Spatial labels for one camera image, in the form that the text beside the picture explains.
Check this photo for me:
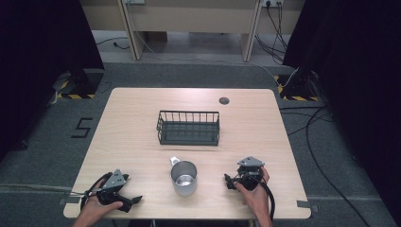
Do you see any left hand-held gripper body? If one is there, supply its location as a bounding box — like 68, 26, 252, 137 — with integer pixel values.
96, 168, 133, 213

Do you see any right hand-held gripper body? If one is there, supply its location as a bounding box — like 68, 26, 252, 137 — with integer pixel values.
235, 156, 267, 192

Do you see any person's right hand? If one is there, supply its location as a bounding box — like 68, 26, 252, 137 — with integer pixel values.
234, 166, 272, 219

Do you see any person's left hand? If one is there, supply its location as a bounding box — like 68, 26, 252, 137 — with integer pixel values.
80, 179, 125, 223

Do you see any grey tape strip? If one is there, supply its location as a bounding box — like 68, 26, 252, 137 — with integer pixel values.
296, 200, 320, 214
58, 194, 82, 206

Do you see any black stand base striped tape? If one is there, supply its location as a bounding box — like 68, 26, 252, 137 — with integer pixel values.
52, 68, 106, 100
273, 67, 321, 102

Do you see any dark curtain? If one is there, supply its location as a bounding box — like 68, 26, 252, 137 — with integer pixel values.
282, 0, 401, 218
0, 0, 106, 163

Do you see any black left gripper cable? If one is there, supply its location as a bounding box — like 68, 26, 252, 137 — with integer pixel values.
79, 171, 113, 212

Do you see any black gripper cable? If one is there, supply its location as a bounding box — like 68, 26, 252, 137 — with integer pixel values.
258, 181, 276, 222
79, 171, 113, 212

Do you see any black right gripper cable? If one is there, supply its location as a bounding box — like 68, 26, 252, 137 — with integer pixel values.
258, 181, 276, 222

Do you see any metal cup with handle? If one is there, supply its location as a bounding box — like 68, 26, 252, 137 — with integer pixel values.
169, 155, 199, 198

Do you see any black wire dish rack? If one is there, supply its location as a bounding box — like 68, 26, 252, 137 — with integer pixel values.
156, 109, 221, 147

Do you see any long black floor cable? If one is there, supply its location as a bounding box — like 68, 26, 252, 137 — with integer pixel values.
279, 105, 373, 227

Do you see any short black floor cable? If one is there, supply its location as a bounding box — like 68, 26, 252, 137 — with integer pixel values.
96, 36, 131, 51

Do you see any bundle of black hanging cables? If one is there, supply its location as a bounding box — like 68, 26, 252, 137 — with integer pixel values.
253, 2, 289, 64

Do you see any white wall power strip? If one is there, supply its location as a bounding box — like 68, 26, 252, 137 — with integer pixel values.
261, 0, 285, 9

